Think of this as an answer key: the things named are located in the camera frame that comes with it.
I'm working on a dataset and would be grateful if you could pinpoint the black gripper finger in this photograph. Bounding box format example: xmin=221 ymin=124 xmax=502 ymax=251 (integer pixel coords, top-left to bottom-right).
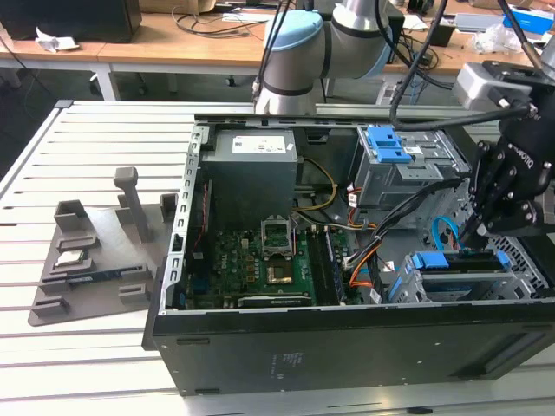
xmin=461 ymin=194 xmax=545 ymax=246
xmin=459 ymin=140 xmax=508 ymax=244

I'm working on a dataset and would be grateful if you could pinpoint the blue wire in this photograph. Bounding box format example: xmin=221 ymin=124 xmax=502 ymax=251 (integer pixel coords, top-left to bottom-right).
xmin=432 ymin=215 xmax=461 ymax=253

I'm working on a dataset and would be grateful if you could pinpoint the hard disk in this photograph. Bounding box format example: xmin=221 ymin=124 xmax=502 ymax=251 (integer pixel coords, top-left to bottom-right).
xmin=387 ymin=249 xmax=512 ymax=304

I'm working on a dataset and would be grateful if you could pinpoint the grey metal disk bay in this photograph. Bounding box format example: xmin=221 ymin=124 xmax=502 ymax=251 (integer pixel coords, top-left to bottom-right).
xmin=381 ymin=249 xmax=543 ymax=304

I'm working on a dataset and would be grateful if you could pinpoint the grey metal drive cage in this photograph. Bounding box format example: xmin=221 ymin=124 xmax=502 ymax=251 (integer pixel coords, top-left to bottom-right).
xmin=349 ymin=125 xmax=473 ymax=218

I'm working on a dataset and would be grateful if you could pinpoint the blue drive latch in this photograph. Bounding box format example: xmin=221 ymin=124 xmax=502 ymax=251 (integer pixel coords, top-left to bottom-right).
xmin=365 ymin=125 xmax=412 ymax=165

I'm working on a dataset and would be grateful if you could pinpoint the clear plastic bag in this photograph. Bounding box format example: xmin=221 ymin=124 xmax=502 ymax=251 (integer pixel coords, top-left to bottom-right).
xmin=471 ymin=23 xmax=521 ymax=55

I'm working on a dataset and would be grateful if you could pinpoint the blue and white box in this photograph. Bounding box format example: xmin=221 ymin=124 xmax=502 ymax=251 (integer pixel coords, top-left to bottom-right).
xmin=502 ymin=7 xmax=552 ymax=34

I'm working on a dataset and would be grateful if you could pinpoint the white power strip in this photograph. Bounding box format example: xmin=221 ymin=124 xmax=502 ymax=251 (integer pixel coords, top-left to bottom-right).
xmin=375 ymin=84 xmax=398 ymax=105

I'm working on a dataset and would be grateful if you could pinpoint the grey flat tray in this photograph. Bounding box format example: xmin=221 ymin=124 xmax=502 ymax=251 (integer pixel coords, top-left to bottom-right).
xmin=453 ymin=12 xmax=506 ymax=34

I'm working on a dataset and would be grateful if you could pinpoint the black pen holder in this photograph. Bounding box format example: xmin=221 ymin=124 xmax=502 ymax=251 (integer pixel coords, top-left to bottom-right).
xmin=427 ymin=22 xmax=456 ymax=48

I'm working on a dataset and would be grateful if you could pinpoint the installed RAM stick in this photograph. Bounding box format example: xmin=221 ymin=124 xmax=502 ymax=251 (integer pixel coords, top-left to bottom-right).
xmin=323 ymin=231 xmax=349 ymax=303

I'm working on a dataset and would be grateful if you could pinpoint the metal socket cover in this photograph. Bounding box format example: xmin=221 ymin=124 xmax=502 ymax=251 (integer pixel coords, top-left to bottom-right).
xmin=259 ymin=215 xmax=294 ymax=260

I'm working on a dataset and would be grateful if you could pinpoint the black PC case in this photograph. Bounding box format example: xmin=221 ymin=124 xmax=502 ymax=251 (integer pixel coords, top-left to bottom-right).
xmin=141 ymin=113 xmax=555 ymax=398

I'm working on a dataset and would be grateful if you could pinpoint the grey power supply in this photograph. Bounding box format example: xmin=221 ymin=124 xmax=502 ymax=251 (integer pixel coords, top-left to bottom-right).
xmin=199 ymin=129 xmax=300 ymax=218

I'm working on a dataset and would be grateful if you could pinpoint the green motherboard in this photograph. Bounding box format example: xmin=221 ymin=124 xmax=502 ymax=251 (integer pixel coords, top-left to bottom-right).
xmin=184 ymin=227 xmax=348 ymax=309

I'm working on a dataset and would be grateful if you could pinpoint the long wooden desk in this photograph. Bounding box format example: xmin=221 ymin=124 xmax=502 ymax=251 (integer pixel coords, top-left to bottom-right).
xmin=0 ymin=0 xmax=555 ymax=103

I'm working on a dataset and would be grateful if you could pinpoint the grey parts rack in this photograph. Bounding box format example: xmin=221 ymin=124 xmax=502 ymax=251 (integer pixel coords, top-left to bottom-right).
xmin=26 ymin=166 xmax=179 ymax=328

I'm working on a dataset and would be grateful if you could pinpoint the blue RAM stick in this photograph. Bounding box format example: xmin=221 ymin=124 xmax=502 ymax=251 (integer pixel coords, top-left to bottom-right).
xmin=64 ymin=270 xmax=122 ymax=283

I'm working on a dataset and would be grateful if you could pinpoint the silver CPU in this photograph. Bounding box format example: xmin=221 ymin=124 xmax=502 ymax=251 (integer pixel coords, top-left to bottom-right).
xmin=55 ymin=250 xmax=90 ymax=268

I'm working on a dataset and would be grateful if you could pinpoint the large black box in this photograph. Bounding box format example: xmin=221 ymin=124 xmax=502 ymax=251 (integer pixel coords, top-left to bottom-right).
xmin=0 ymin=0 xmax=142 ymax=44

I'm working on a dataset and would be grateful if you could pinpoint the crumpled white paper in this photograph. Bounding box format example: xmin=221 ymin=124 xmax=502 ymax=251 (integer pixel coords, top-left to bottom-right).
xmin=34 ymin=26 xmax=82 ymax=54

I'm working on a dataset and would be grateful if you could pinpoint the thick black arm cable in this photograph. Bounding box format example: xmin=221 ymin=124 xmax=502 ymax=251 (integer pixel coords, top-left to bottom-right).
xmin=375 ymin=0 xmax=532 ymax=133

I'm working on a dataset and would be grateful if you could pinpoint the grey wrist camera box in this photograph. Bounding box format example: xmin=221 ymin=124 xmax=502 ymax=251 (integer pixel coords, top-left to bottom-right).
xmin=453 ymin=60 xmax=547 ymax=112

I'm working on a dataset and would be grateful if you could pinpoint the black cable bundle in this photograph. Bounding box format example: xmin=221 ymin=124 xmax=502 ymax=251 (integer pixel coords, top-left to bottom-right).
xmin=346 ymin=177 xmax=472 ymax=270

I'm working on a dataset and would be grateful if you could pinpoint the yellow wire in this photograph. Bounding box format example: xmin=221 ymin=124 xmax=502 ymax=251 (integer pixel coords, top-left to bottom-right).
xmin=294 ymin=158 xmax=339 ymax=213

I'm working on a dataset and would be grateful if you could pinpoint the orange wire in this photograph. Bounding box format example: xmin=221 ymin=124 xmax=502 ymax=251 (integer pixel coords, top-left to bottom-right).
xmin=349 ymin=253 xmax=376 ymax=288

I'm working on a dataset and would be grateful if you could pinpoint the thin black cable with plug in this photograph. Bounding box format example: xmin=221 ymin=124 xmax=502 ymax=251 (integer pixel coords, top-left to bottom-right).
xmin=253 ymin=0 xmax=292 ymax=103

